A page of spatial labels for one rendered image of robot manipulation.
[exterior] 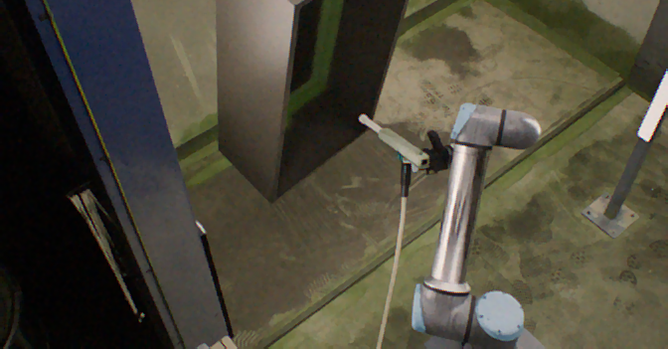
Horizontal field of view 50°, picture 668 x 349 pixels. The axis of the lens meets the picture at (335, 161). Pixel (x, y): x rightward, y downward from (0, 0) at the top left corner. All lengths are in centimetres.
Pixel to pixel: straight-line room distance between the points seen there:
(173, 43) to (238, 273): 118
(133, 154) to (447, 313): 113
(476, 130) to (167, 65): 189
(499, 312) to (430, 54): 230
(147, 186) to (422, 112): 245
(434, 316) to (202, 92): 192
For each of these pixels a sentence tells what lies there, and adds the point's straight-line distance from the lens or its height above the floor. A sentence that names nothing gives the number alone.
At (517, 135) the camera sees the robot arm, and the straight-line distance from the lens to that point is 224.
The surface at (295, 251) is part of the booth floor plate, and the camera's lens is 341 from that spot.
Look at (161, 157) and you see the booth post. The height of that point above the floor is 165.
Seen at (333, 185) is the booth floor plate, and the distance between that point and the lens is 362.
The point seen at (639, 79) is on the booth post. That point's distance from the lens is 434.
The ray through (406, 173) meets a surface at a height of 79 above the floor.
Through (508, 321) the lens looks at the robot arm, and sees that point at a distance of 230.
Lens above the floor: 291
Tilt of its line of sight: 51 degrees down
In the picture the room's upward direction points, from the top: 1 degrees counter-clockwise
